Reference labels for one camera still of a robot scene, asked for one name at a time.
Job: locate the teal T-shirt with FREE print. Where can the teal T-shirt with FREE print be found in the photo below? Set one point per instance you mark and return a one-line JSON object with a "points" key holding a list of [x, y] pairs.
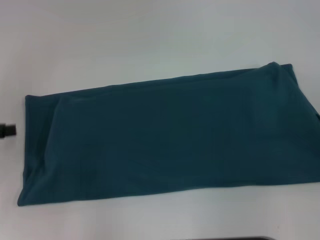
{"points": [[162, 137]]}

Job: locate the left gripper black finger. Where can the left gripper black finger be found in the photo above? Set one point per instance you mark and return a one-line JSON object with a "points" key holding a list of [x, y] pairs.
{"points": [[8, 130]]}

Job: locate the dark device edge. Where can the dark device edge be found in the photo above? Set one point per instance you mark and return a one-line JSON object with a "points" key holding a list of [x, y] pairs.
{"points": [[250, 238]]}

